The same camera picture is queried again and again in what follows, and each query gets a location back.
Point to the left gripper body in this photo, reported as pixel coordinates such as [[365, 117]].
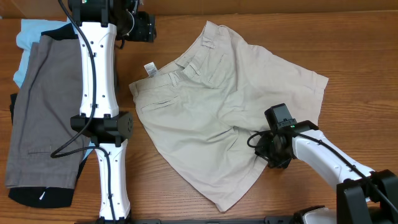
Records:
[[142, 30]]

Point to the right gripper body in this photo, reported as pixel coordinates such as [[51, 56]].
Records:
[[270, 158]]

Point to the beige shorts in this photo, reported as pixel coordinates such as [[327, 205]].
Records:
[[200, 109]]

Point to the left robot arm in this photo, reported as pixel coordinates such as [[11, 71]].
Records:
[[100, 24]]

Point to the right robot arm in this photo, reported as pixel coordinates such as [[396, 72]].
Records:
[[363, 195]]

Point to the light blue garment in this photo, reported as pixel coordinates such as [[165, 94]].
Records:
[[50, 89]]

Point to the grey shorts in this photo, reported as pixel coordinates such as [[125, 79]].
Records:
[[40, 109]]

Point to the black garment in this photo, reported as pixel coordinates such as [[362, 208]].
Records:
[[40, 197]]

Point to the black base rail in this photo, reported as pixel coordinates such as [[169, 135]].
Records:
[[202, 221]]

